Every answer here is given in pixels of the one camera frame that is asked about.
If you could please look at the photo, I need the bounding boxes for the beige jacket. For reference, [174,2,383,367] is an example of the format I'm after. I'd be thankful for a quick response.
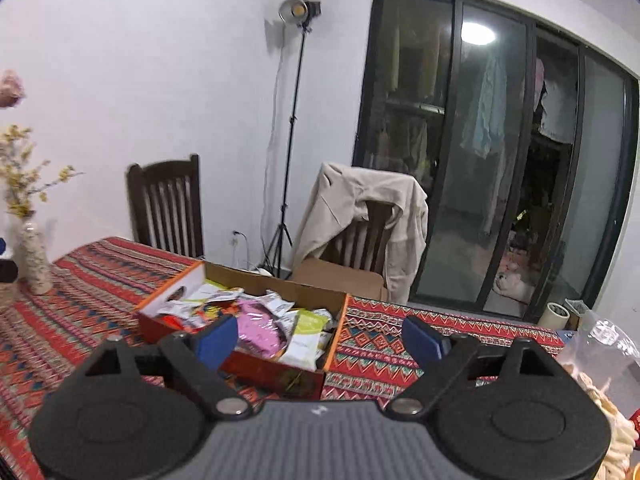
[292,161,430,306]

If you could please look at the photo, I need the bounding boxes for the pile of assorted snack packets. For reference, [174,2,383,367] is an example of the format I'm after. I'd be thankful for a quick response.
[155,280,335,371]

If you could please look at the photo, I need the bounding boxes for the small floral vase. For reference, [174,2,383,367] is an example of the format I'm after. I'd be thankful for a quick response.
[20,220,54,296]

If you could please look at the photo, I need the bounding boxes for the yellow flower sprigs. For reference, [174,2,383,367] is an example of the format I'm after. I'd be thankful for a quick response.
[0,125,84,221]

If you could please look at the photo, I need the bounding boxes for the dried pink roses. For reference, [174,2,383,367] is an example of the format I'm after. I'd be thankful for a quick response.
[0,70,26,110]

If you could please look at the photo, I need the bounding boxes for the hanging white shirt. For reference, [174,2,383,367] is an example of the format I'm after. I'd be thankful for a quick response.
[537,77,576,144]

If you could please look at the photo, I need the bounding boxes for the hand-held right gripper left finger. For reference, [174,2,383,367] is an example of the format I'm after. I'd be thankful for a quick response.
[75,314,256,422]

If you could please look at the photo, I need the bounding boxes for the hanging light blue shirt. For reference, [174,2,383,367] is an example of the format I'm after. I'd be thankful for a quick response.
[460,52,509,159]

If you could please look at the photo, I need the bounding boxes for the red patterned tablecloth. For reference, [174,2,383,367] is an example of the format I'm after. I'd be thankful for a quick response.
[0,236,566,480]

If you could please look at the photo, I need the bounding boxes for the brown cardboard box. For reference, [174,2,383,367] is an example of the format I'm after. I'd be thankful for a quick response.
[290,258,389,304]

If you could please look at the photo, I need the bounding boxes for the masking tape roll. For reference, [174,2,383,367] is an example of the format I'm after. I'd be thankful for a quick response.
[545,302,571,331]

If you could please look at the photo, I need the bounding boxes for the black sliding glass door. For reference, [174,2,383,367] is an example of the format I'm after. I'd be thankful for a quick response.
[352,0,640,324]

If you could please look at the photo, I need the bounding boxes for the studio light on stand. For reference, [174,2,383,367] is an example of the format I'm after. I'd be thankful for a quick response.
[260,0,322,279]

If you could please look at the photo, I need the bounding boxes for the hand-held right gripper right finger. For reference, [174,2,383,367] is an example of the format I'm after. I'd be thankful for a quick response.
[390,315,569,422]

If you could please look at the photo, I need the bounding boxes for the clear plastic bag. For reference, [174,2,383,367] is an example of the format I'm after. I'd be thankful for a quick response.
[555,310,640,480]

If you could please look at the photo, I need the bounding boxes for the long green snack packet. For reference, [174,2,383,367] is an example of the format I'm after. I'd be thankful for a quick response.
[277,309,334,371]

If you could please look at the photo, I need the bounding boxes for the white plush toy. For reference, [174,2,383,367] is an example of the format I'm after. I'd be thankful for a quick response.
[492,270,531,304]

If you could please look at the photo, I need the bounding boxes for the dark wooden chair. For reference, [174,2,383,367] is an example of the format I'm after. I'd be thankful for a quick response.
[320,201,396,274]
[125,154,205,260]

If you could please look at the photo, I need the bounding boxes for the red cardboard box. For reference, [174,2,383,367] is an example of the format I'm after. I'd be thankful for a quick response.
[136,260,350,401]

